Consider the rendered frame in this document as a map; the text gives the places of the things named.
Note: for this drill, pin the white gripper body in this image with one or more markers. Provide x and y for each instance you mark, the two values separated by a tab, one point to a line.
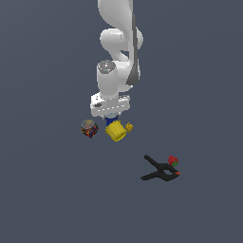
109	105

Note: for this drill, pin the blue object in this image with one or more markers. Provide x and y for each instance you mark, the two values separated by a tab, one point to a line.
110	120

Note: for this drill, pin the yellow cylindrical cup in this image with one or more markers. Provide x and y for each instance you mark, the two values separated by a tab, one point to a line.
115	131

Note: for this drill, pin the small yellow block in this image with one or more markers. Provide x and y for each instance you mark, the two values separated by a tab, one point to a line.
128	127

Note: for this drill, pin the multicoloured can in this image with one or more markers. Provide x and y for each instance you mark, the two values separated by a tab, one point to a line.
89	128

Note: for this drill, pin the black spring clamp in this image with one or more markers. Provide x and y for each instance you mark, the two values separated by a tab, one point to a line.
161	170

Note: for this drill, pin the red strawberry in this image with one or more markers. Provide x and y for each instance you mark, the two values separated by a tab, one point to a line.
173	160

